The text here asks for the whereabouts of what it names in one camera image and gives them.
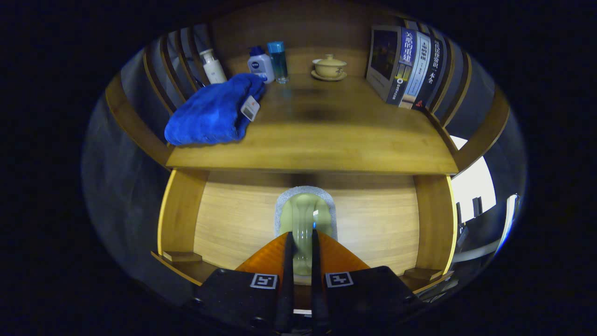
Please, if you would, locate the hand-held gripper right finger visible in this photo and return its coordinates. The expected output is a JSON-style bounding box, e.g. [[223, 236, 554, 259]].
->
[[311, 229, 425, 334]]

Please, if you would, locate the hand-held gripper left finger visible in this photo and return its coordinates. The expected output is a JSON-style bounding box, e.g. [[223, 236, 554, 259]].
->
[[194, 231, 295, 334]]

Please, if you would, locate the wooden drawer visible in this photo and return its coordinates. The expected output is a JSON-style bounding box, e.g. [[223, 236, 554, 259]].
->
[[152, 168, 460, 299]]

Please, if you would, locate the wooden countertop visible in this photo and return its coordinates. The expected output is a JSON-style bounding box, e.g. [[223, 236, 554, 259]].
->
[[166, 75, 460, 175]]

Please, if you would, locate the blue towel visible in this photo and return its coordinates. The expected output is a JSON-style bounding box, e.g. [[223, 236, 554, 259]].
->
[[164, 73, 267, 146]]

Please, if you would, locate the beige lidded teacup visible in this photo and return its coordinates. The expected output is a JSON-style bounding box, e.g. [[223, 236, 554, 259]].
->
[[311, 54, 348, 82]]

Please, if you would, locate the white blue-capped lotion bottle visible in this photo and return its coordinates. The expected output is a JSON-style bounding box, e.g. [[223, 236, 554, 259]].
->
[[247, 45, 276, 84]]

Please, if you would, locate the teal clear bottle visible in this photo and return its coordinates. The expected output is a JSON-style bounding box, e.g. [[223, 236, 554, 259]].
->
[[267, 41, 290, 84]]

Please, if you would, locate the white pump bottle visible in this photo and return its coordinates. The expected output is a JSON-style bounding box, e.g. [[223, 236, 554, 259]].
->
[[200, 49, 228, 85]]

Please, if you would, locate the blue-spine book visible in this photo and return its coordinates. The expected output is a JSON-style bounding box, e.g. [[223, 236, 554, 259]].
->
[[365, 25, 416, 105]]

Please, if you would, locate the black-spine book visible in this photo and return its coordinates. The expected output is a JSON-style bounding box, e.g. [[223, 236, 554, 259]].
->
[[413, 37, 448, 112]]

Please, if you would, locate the pale-spine book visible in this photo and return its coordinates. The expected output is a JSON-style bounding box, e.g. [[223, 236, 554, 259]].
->
[[400, 31, 432, 110]]

